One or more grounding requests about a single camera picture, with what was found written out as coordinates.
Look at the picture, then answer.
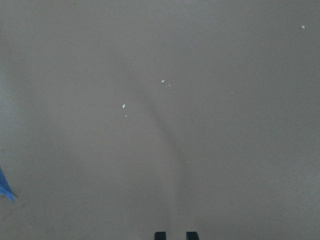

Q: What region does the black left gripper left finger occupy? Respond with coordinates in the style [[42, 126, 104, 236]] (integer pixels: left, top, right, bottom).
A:
[[154, 231, 166, 240]]

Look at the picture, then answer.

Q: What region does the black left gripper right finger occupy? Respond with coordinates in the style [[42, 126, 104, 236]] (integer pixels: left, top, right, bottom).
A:
[[185, 231, 199, 240]]

